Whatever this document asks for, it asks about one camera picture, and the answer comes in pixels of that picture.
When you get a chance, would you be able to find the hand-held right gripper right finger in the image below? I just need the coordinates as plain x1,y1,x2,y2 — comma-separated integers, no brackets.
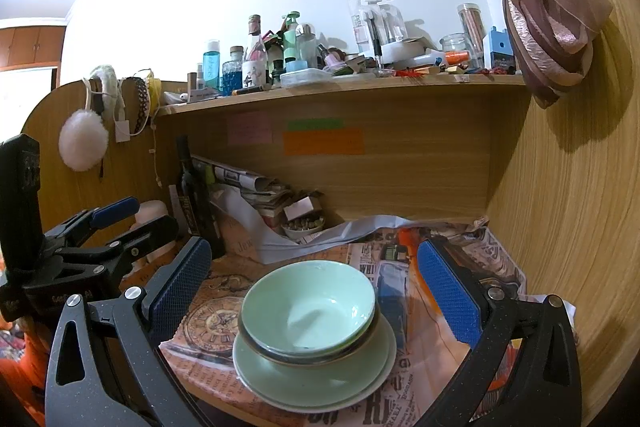
415,239,583,427

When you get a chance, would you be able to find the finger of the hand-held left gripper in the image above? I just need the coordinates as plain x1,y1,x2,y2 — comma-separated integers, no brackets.
65,214,180,277
42,197,141,249

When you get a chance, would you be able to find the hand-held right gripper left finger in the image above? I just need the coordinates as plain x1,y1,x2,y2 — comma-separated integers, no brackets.
44,236,213,427

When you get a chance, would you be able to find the white bowl dark pattern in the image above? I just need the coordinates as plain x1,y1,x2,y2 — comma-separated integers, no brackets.
239,307,378,358

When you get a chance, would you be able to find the mint green plate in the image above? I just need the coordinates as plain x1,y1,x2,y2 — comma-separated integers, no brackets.
232,314,398,405

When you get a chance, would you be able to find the mint green bowl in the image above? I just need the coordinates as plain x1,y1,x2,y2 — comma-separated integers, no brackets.
241,260,377,355

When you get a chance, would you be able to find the pale pink mug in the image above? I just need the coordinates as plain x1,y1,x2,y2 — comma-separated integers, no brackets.
127,201,173,278

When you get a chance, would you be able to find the newspaper print table cover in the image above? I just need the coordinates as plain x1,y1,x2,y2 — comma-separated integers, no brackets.
120,217,581,427

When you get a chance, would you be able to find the dark wine bottle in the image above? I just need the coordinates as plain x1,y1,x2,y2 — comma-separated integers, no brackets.
175,136,226,258

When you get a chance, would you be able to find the white fluffy pompom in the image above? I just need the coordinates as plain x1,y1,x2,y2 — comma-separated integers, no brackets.
58,109,109,172

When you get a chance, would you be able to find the stack of newspapers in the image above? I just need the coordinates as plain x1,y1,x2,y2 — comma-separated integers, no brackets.
190,154,296,228

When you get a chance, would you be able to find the dark beaded headband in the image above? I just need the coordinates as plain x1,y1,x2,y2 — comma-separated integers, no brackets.
120,77,153,138

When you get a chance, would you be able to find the white fluffy headband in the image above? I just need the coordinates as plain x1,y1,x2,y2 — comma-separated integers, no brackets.
89,64,123,118

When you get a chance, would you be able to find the small bowl of trinkets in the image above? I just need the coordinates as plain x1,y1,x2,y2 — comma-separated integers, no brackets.
280,214,328,240

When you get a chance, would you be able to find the white paper sheet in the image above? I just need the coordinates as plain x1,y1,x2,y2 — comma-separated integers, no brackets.
210,187,416,265

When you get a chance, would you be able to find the orange garment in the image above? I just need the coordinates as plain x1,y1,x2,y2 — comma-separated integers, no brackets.
0,317,53,390

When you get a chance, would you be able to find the small white box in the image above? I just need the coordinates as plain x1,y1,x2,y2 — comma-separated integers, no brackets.
282,196,326,222

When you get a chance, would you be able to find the pink sticky note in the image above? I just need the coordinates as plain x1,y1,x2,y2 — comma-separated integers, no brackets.
227,112,274,144

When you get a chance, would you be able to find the wooden wardrobe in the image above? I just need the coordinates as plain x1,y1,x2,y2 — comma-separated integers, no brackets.
0,19,68,70

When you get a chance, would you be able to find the tall blue liquid bottle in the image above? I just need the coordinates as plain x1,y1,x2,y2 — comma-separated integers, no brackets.
202,39,222,90

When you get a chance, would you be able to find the blue glass jar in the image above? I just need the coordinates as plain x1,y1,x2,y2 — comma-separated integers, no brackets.
221,47,244,96

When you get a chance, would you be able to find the orange sticky note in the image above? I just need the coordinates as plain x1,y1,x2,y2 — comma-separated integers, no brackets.
282,129,365,156

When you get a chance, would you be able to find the green sticky note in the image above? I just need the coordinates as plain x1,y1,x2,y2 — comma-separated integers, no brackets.
286,119,345,131

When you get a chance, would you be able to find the glass bottle pink label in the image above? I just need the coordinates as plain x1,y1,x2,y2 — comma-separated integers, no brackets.
242,14,267,88

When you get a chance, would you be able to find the clear plastic box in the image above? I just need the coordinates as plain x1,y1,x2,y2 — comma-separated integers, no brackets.
280,68,333,88

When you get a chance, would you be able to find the white tube orange cap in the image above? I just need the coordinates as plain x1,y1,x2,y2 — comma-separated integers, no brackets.
415,50,471,70

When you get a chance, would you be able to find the green pump bottle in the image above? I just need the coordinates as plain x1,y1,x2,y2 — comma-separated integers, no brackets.
282,11,301,65

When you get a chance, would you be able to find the clear bottle silver cap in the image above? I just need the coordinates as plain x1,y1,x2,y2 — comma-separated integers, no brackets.
295,23,318,70

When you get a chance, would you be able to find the round glass jar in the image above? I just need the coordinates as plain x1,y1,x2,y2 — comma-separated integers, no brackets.
440,33,473,68

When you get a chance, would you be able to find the blue pencil sharpener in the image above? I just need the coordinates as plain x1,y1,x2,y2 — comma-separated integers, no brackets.
482,26,516,70

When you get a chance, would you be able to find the tall clear pencil canister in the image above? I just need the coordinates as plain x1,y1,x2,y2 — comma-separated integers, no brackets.
457,3,486,70

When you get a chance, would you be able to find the pink knotted curtain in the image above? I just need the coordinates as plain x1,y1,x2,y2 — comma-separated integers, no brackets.
410,0,616,110

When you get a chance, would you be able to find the clear blister package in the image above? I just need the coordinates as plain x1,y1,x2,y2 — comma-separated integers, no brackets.
348,0,407,58

